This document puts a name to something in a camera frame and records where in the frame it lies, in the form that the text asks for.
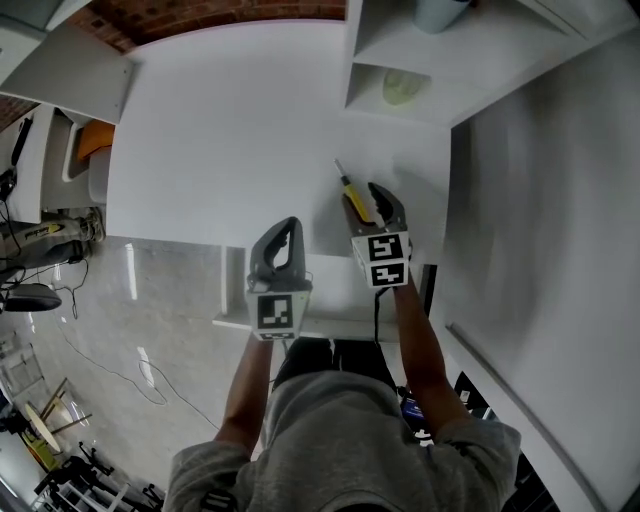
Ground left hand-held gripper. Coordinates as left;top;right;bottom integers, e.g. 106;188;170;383
244;216;315;343

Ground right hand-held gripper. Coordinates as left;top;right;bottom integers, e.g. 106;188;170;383
342;182;414;290

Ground yellow-handled screwdriver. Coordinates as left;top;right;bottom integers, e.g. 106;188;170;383
333;158;374;225

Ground white drawer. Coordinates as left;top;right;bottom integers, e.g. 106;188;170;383
212;244;439;344

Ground person's right forearm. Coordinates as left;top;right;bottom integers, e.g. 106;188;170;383
392;279;469;441

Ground person's left forearm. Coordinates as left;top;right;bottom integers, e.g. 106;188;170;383
214;332;275;459

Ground person's black trousers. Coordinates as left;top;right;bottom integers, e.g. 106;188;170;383
274;337;401;396

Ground pale green glass bowl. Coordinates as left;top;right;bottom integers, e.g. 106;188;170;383
382;68;432;107

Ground large white panel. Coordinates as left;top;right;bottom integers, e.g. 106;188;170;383
439;29;640;512

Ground white cubby shelf unit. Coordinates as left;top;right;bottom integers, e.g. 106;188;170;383
342;0;640;129

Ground person's grey shirt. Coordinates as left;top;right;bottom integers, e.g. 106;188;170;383
167;369;524;512

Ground white chair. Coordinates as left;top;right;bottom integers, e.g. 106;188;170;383
60;107;116;206

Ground light blue cup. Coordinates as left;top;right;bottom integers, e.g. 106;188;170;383
413;0;471;35

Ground orange seat cushion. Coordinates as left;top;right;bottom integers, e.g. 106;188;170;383
77;119;116;164

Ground long white desk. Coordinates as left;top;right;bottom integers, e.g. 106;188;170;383
0;102;56;226

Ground black chair bases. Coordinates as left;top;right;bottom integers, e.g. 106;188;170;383
29;439;166;512

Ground white open cabinet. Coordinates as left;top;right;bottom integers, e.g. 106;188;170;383
0;0;144;126

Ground wooden stool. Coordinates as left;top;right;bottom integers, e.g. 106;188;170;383
22;377;94;461

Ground long black tool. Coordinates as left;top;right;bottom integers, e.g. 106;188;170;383
10;117;34;166

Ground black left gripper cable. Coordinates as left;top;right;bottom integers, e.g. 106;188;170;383
269;339;292;386

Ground black floor cable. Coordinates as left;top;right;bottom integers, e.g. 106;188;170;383
49;257;91;321

